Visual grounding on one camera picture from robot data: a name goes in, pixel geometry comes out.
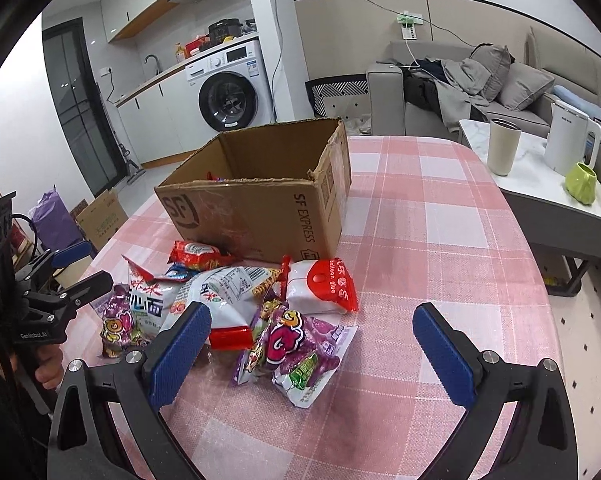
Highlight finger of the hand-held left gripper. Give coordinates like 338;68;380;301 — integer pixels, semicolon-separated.
15;241;94;288
40;271;114;318

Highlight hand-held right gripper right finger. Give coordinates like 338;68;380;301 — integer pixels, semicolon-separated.
413;302;579;480

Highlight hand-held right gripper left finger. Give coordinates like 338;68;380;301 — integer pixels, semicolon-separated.
48;301;212;480

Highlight small purple candy bag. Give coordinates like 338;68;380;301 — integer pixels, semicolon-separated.
98;292;154;360

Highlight white noodle snack packet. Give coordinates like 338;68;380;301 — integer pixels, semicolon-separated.
122;255;181;341

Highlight white packet with red edge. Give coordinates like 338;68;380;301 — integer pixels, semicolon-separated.
160;265;281;351

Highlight blue snack packet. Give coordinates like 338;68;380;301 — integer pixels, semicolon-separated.
163;265;198;283

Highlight large purple candy bag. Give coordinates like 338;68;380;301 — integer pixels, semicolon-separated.
229;305;359;408

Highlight red and white snack packet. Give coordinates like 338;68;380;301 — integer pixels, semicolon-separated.
280;256;360;317

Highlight brown cardboard box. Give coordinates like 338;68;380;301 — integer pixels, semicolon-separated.
154;117;352;264

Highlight person's left forearm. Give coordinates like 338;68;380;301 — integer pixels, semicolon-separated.
0;355;51;480

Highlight person's left hand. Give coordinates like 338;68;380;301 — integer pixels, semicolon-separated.
34;343;64;390

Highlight cardboard box on floor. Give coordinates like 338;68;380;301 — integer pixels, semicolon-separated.
75;190;128;251

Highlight pink plaid tablecloth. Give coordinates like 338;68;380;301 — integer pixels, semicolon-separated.
63;135;564;480

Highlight small red snack packet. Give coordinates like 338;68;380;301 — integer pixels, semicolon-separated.
168;240;244;273

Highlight upright vacuum cleaner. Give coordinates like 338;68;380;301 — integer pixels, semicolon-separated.
120;142;146;183

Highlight black glass door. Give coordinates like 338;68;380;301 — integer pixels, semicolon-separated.
42;17;126;196

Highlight white kitchen counter cabinet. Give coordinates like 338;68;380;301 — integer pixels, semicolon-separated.
115;57;206;166

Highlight marble side table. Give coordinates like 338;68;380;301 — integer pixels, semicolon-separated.
458;119;601;296

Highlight beige tumbler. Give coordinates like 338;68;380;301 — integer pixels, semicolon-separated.
487;118;522;177

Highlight green mug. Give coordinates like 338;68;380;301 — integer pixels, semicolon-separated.
565;161;599;206

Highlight white washing machine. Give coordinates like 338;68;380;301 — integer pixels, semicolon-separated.
184;39;276;133

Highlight white electric kettle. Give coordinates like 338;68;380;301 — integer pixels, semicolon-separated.
545;100;601;176

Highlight grey sofa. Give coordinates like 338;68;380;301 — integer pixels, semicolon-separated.
365;25;601;136

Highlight dark clothing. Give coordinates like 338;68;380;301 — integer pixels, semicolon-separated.
403;60;446;111

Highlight grey jacket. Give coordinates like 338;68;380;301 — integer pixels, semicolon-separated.
431;57;491;133

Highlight black pressure cooker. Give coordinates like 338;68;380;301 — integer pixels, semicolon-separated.
208;19;242;43

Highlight light grey cushion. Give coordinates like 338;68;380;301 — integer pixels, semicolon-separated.
495;61;555;111

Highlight blue blanket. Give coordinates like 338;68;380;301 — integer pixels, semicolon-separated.
553;85;601;118

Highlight dark grey cushion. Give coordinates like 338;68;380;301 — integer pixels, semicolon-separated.
468;44;512;103

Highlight white wall cabinets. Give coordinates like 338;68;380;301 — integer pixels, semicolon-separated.
100;0;191;43

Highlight wall power strip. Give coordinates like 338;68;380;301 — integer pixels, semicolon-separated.
395;10;424;41

